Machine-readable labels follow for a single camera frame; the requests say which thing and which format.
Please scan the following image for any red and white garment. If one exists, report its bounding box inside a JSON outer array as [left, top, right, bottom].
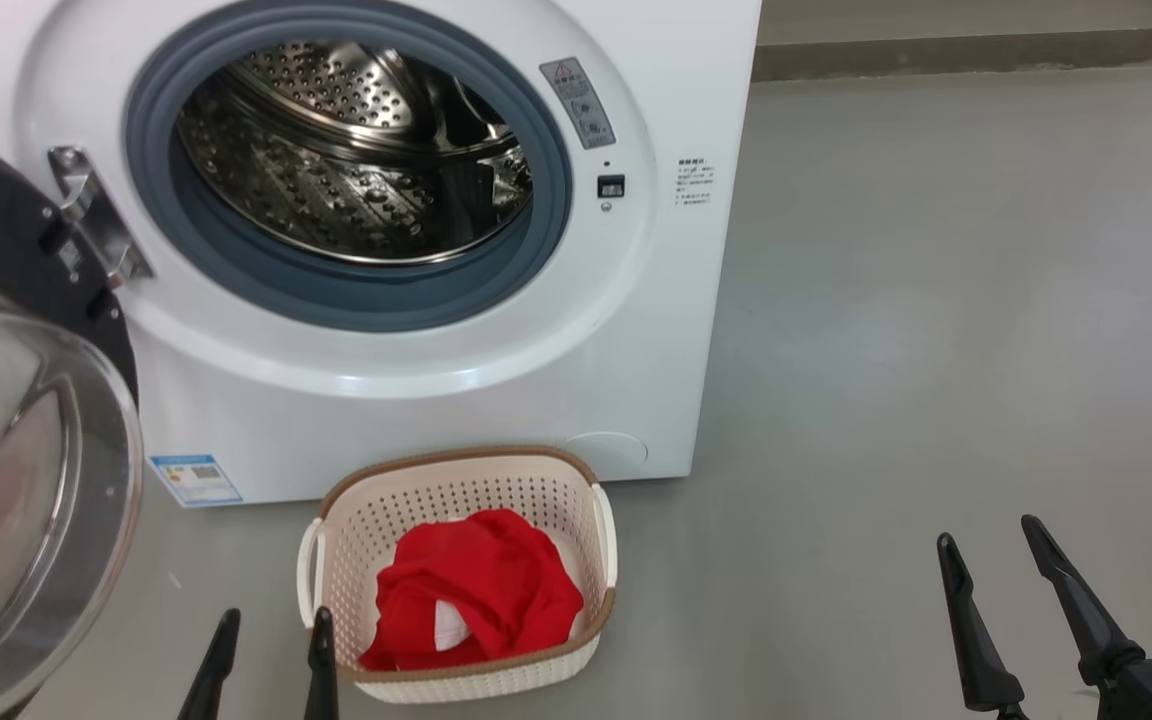
[[360, 508, 585, 672]]

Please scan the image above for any metal door hinge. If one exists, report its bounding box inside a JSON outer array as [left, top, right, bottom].
[[48, 146, 154, 289]]

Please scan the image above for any washer opening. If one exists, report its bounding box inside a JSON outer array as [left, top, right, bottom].
[[124, 0, 574, 333]]

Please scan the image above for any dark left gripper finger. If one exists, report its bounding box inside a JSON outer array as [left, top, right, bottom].
[[303, 606, 340, 720], [176, 608, 241, 720]]

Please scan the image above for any white front-load washing machine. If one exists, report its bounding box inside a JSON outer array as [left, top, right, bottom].
[[0, 0, 764, 506]]

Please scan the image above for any cream basket with brown rim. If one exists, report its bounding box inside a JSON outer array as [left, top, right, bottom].
[[296, 446, 619, 704]]

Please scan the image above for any blue energy label sticker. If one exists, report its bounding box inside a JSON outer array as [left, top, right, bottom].
[[149, 455, 243, 508]]

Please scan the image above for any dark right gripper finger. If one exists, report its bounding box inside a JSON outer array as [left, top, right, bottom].
[[937, 533, 1027, 713], [1021, 515, 1147, 686]]

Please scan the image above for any round white filter cover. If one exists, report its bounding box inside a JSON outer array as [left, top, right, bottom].
[[561, 431, 649, 471]]

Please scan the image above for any grey warning sticker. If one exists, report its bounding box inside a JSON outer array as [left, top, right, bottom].
[[539, 57, 617, 150]]

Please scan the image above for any black round glass washer door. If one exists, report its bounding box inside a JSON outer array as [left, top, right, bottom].
[[0, 127, 144, 720]]

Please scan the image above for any steel perforated washer drum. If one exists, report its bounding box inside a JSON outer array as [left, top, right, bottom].
[[176, 40, 534, 266]]

